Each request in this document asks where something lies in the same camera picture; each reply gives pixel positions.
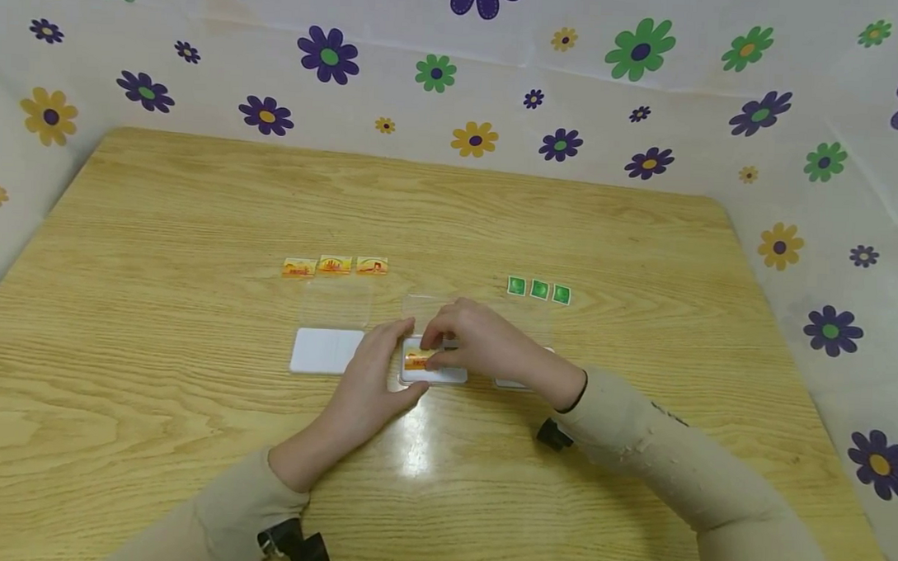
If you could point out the person's left hand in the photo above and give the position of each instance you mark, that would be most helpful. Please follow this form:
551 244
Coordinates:
355 409

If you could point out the person's right hand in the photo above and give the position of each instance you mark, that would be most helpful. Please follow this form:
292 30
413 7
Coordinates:
498 352

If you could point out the person's right fingers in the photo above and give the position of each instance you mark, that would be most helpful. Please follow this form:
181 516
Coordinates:
463 312

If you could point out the person's right thumb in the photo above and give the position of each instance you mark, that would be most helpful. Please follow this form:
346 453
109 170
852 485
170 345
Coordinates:
446 361

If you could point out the person's right index finger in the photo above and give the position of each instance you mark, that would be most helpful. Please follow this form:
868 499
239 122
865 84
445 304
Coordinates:
436 334

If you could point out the person's left thumb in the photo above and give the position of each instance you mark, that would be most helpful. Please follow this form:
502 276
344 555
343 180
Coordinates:
411 396

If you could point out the person's left index finger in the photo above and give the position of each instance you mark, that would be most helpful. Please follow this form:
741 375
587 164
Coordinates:
396 336

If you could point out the clear plastic card case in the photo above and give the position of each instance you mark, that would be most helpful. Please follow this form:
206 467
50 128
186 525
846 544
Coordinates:
446 376
326 350
511 383

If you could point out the orange picture card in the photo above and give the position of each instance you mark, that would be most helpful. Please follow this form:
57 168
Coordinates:
299 268
371 265
415 361
334 265

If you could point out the person's right forearm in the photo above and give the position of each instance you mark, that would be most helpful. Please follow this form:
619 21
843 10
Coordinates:
680 478

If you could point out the person's left forearm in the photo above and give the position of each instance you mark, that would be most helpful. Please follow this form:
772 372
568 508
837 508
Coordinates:
233 516

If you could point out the green square card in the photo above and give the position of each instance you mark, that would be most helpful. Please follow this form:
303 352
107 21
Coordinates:
561 294
516 286
539 289

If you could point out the black wrist band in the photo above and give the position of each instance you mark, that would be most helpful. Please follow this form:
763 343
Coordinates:
553 435
298 546

